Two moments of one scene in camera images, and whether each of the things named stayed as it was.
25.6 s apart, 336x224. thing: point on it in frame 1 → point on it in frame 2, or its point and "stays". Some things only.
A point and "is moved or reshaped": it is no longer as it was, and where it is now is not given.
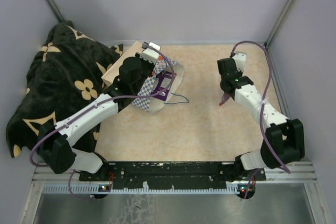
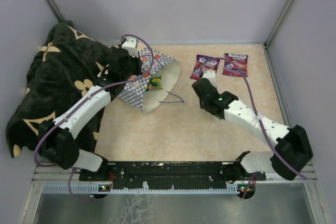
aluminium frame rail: [307, 171] stays
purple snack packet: [224, 98] is moved or reshaped
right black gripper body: [221, 81] → [202, 105]
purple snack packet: [164, 79] → [198, 67]
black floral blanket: [63, 73] stays
